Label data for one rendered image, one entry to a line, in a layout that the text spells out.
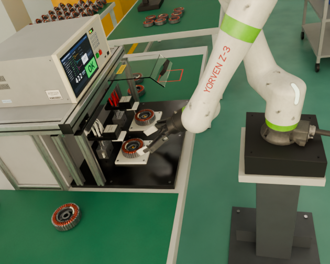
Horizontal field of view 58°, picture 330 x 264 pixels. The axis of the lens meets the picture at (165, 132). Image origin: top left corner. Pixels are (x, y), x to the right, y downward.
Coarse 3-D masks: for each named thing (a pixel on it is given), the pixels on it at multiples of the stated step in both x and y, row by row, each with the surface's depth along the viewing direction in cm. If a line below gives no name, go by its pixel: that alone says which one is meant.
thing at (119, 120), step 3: (120, 111) 161; (123, 111) 160; (120, 114) 158; (123, 114) 159; (114, 117) 157; (117, 117) 156; (120, 117) 156; (123, 117) 159; (126, 117) 163; (114, 120) 156; (117, 120) 156; (120, 120) 156; (123, 120) 159; (114, 123) 158; (117, 123) 157; (120, 123) 157; (123, 123) 158; (120, 126) 158; (123, 126) 158
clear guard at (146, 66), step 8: (144, 56) 153; (152, 56) 151; (160, 56) 150; (120, 64) 150; (128, 64) 148; (136, 64) 146; (144, 64) 145; (152, 64) 143; (160, 64) 145; (128, 72) 141; (136, 72) 139; (144, 72) 138; (152, 72) 137; (168, 72) 145; (112, 80) 138; (160, 80) 137
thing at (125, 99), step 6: (126, 96) 153; (132, 96) 152; (120, 102) 149; (126, 102) 148; (132, 102) 151; (138, 102) 154; (108, 108) 152; (114, 108) 152; (120, 108) 151; (126, 108) 150; (132, 108) 150
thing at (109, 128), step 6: (108, 126) 134; (114, 126) 133; (96, 132) 136; (108, 132) 131; (114, 132) 130; (120, 132) 135; (90, 138) 134; (96, 138) 133; (102, 138) 133; (108, 138) 132; (114, 138) 131; (120, 138) 132; (102, 144) 139
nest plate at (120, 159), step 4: (144, 140) 144; (148, 140) 143; (152, 140) 143; (148, 144) 141; (120, 148) 142; (120, 152) 140; (148, 152) 136; (120, 156) 138; (140, 156) 135; (144, 156) 135; (148, 156) 136; (116, 160) 136; (120, 160) 136; (124, 160) 135; (128, 160) 135; (132, 160) 134; (136, 160) 134; (140, 160) 133; (144, 160) 133
